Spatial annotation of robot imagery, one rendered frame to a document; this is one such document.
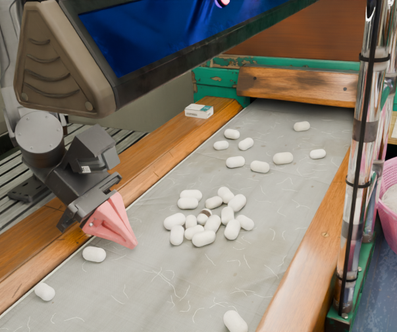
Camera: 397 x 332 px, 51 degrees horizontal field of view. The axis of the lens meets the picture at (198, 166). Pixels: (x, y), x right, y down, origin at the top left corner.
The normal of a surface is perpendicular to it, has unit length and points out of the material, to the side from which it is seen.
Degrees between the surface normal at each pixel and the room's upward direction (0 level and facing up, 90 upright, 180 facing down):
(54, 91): 90
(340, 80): 66
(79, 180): 40
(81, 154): 90
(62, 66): 90
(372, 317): 0
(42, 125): 46
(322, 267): 0
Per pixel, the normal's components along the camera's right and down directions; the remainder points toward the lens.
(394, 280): -0.07, -0.88
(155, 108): -0.41, 0.46
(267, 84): -0.47, 0.07
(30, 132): 0.25, -0.32
